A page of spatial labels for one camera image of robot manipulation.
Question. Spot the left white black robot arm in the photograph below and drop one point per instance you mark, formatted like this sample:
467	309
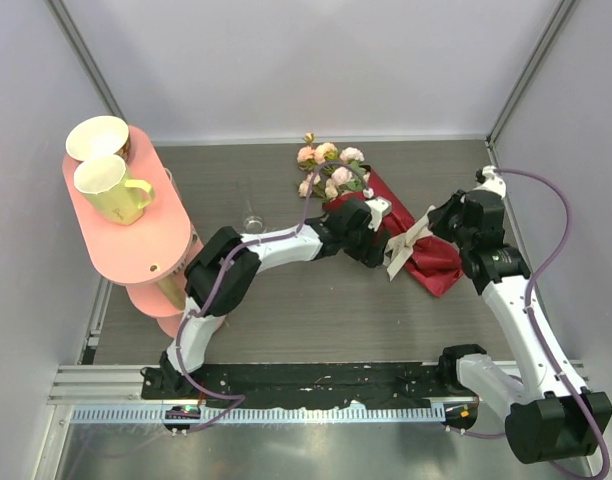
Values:
220	275

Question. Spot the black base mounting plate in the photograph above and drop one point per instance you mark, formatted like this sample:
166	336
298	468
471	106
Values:
316	386

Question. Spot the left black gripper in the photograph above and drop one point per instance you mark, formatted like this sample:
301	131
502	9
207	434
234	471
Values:
370	255

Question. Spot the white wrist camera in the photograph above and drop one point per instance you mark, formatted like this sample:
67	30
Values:
488	179
378	206

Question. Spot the cream ribbon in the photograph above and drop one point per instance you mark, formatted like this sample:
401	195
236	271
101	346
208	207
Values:
401	247

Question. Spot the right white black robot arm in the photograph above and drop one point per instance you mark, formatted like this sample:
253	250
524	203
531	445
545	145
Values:
549	413

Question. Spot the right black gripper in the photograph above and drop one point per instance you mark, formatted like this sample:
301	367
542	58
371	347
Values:
438	217

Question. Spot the pink flower bouquet red wrap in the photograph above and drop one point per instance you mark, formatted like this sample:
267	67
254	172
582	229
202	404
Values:
336	175

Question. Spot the yellow green mug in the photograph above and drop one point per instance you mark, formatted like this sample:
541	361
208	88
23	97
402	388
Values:
107	184

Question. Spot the pink tiered shelf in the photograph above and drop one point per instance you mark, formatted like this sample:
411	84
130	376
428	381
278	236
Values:
155	247

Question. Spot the white slotted cable duct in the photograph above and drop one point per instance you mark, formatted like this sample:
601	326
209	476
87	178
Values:
186	414

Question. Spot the white bowl mug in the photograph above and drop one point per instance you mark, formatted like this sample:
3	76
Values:
98	137

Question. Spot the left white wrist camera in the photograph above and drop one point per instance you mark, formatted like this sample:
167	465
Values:
378	206

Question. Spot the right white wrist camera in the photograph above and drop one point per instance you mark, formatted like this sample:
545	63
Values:
488	179

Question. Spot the clear glass vase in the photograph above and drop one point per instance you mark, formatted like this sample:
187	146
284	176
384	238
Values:
252	220

